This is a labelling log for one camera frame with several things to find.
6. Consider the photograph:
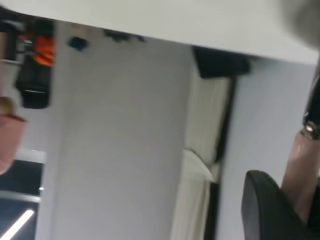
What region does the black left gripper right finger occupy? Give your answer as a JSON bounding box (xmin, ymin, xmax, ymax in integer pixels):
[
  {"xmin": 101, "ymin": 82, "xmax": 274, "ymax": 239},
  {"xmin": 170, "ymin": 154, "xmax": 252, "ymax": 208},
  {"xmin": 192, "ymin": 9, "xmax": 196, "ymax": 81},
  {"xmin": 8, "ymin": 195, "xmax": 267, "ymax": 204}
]
[{"xmin": 309, "ymin": 181, "xmax": 320, "ymax": 230}]

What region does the pink handled metal spoon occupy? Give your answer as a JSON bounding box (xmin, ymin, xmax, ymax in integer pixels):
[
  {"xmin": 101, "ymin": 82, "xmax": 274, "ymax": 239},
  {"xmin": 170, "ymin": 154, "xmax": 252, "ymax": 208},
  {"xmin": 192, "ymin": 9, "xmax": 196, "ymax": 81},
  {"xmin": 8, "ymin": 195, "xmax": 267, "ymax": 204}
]
[{"xmin": 281, "ymin": 53, "xmax": 320, "ymax": 222}]

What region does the black box under table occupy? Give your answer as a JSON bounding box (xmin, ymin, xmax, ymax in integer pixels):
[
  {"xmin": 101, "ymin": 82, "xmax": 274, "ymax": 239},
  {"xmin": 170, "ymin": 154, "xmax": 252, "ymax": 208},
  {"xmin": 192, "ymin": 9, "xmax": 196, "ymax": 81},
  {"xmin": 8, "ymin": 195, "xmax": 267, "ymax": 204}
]
[{"xmin": 191, "ymin": 46, "xmax": 252, "ymax": 80}]

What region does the black and orange device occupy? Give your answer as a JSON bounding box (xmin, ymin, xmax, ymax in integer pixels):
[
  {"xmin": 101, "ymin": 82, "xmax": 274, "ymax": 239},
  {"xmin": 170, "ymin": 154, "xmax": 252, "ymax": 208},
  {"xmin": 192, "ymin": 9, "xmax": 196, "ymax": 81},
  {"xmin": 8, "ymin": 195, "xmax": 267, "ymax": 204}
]
[{"xmin": 15, "ymin": 19, "xmax": 56, "ymax": 110}]

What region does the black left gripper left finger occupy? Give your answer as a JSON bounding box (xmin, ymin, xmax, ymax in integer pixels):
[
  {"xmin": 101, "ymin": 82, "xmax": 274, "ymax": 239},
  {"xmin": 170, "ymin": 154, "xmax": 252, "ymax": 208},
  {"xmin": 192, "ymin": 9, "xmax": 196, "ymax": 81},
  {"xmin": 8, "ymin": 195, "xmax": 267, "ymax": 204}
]
[{"xmin": 240, "ymin": 169, "xmax": 316, "ymax": 240}]

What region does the white ribbed panel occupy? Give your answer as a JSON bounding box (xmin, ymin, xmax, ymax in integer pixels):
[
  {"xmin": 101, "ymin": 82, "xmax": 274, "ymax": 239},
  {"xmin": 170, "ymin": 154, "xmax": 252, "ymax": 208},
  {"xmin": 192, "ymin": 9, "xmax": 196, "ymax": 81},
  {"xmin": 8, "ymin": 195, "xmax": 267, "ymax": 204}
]
[{"xmin": 183, "ymin": 74, "xmax": 236, "ymax": 182}]

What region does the pink blurred object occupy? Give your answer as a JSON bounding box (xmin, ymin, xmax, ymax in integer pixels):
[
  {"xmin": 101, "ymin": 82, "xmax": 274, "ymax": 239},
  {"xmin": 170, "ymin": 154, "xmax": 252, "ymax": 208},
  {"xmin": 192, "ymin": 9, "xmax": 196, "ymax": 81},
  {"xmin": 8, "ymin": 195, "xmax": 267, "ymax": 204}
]
[{"xmin": 0, "ymin": 96, "xmax": 28, "ymax": 176}]

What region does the small dark blue object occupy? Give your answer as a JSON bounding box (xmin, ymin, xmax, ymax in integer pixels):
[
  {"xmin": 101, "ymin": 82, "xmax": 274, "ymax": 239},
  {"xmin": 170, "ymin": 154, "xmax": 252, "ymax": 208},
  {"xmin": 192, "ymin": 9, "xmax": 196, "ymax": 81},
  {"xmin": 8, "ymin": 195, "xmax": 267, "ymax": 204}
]
[{"xmin": 67, "ymin": 36, "xmax": 90, "ymax": 52}]

